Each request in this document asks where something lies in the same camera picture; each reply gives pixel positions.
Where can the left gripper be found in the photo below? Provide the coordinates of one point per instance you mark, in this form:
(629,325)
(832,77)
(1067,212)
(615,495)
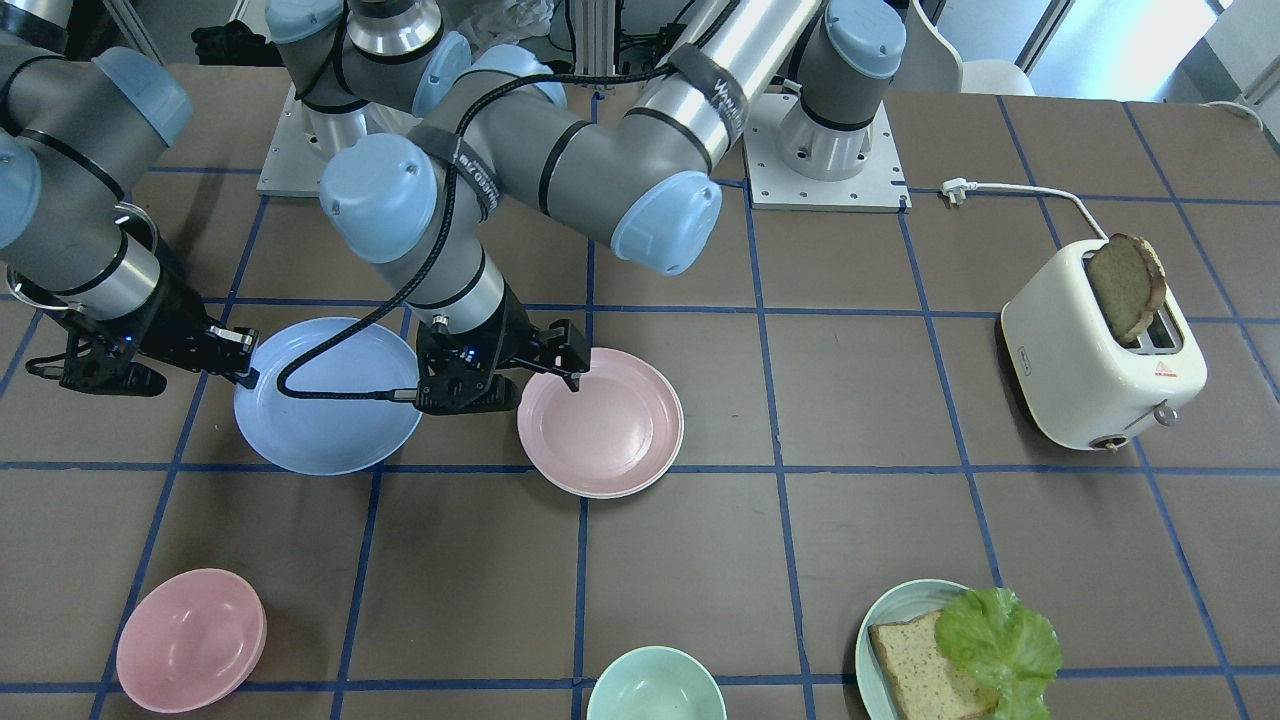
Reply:
(519,335)

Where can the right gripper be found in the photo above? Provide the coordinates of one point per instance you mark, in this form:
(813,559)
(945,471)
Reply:
(172,318)

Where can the pink plate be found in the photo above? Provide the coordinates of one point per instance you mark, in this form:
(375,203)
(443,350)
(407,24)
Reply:
(623,401)

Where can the blue plate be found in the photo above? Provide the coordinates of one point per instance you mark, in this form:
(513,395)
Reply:
(328,437)

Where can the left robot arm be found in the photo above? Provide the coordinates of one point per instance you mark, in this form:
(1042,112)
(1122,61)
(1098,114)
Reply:
(410,205)

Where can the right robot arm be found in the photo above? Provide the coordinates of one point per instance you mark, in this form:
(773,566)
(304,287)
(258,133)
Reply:
(77,137)

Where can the cream plate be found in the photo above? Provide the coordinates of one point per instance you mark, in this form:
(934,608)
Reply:
(607,471)

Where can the pink bowl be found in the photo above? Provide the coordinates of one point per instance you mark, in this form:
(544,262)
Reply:
(191,641)

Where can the green bowl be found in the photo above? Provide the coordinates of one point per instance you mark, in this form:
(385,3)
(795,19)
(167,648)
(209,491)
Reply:
(656,682)

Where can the green plate with food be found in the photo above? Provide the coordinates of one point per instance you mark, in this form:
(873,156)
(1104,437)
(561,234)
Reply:
(902,603)

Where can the bread slice on plate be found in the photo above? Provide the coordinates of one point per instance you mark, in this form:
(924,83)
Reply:
(924,684)

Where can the white chair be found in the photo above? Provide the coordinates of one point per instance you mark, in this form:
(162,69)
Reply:
(929,63)

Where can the lettuce leaf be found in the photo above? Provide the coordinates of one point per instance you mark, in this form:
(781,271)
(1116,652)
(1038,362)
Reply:
(1007,647)

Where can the cream toaster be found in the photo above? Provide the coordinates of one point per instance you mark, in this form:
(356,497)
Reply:
(1084,389)

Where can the bread slice in toaster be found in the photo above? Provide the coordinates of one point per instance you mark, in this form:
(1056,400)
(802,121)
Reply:
(1129,283)

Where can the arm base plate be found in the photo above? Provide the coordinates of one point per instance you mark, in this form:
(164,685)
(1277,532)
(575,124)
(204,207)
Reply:
(305,140)
(796,165)

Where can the aluminium frame post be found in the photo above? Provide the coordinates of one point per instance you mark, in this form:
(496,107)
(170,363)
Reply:
(594,41)

